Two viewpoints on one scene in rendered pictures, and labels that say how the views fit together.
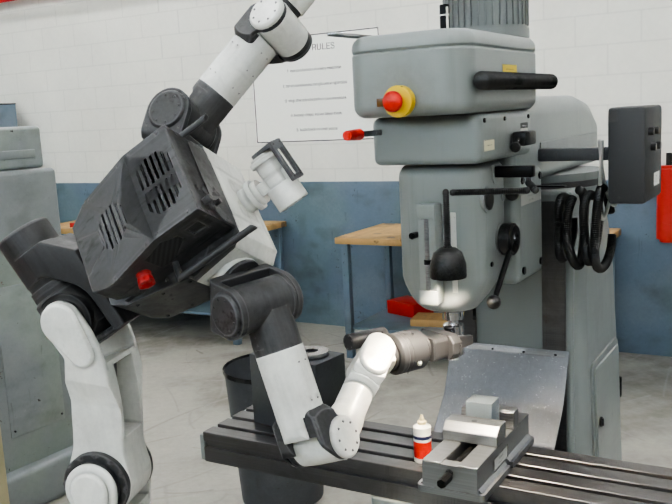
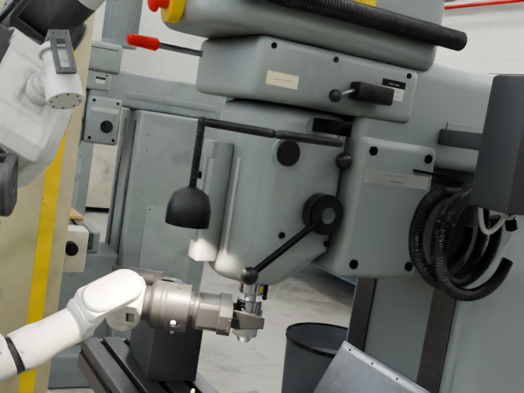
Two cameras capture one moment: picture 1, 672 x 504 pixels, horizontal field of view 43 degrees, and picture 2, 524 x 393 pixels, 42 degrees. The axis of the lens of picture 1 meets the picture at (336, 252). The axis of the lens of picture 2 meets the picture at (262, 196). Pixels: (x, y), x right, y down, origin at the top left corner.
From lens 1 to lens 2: 1.15 m
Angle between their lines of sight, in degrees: 29
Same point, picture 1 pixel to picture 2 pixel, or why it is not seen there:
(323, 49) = not seen: outside the picture
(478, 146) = (256, 75)
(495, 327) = (382, 340)
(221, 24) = (469, 56)
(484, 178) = (285, 125)
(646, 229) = not seen: outside the picture
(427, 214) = (208, 151)
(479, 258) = (256, 220)
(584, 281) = (485, 316)
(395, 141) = (207, 64)
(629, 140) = (506, 121)
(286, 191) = (50, 83)
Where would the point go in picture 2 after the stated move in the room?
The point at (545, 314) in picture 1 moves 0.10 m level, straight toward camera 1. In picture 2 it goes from (426, 341) to (399, 348)
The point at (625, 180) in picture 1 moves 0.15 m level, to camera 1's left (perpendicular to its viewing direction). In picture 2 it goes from (491, 176) to (398, 160)
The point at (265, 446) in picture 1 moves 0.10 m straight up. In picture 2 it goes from (100, 369) to (106, 328)
